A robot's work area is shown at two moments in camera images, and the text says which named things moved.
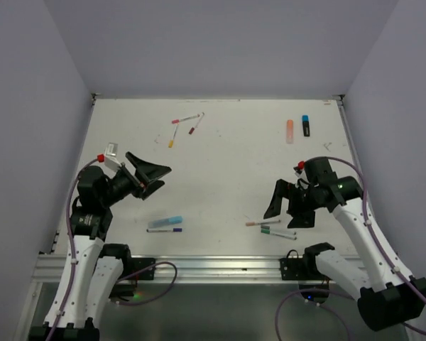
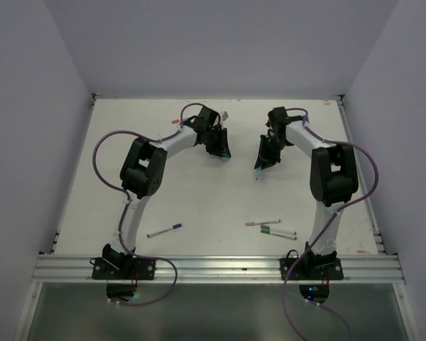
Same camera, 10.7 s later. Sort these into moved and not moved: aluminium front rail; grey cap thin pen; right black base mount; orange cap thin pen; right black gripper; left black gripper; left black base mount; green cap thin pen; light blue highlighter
Moved: light blue highlighter; right black gripper; left black gripper
Not moved: green cap thin pen; orange cap thin pen; right black base mount; left black base mount; aluminium front rail; grey cap thin pen
